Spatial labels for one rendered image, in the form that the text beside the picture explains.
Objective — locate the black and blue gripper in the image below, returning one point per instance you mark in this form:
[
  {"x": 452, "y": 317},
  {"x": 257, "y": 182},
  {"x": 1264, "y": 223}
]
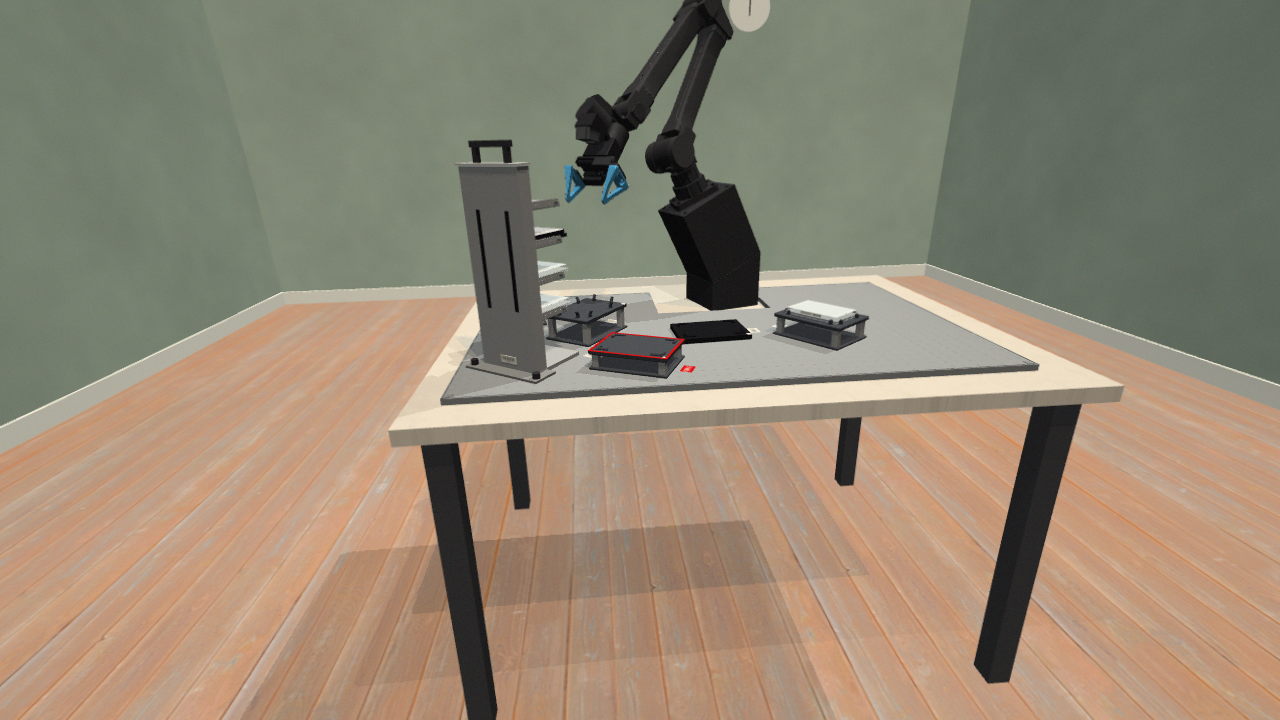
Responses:
[{"x": 596, "y": 169}]

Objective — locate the white well plate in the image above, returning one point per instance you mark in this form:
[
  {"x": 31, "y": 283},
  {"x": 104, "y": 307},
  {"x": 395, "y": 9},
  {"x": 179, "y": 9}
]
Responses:
[
  {"x": 546, "y": 268},
  {"x": 821, "y": 311},
  {"x": 549, "y": 302}
]

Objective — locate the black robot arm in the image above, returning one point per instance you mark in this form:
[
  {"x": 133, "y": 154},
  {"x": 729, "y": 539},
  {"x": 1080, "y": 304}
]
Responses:
[{"x": 667, "y": 154}]

